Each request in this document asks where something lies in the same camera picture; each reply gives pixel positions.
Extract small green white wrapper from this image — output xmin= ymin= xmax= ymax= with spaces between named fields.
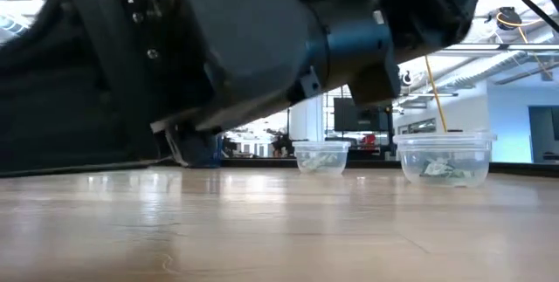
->
xmin=300 ymin=152 xmax=340 ymax=172

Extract large clear plastic container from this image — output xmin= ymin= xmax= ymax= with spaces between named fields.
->
xmin=392 ymin=131 xmax=498 ymax=189

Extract large green white wrapper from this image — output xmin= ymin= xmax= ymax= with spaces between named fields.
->
xmin=418 ymin=156 xmax=475 ymax=180

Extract dark blue barrel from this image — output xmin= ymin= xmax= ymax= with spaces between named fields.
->
xmin=191 ymin=132 xmax=224 ymax=169

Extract white round column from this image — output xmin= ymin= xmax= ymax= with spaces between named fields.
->
xmin=289 ymin=94 xmax=325 ymax=142

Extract small clear plastic container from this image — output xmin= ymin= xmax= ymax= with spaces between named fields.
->
xmin=292 ymin=140 xmax=352 ymax=176

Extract black monitor screen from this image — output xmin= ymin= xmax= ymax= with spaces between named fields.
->
xmin=333 ymin=97 xmax=394 ymax=133

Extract long ceiling light strip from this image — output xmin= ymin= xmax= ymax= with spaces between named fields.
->
xmin=430 ymin=43 xmax=559 ymax=52

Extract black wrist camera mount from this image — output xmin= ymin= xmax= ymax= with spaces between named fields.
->
xmin=348 ymin=57 xmax=402 ymax=107

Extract yellow hanging cable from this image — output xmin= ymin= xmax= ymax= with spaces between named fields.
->
xmin=424 ymin=54 xmax=449 ymax=134

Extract silver ventilation duct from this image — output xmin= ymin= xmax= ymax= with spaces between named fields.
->
xmin=436 ymin=50 xmax=559 ymax=93

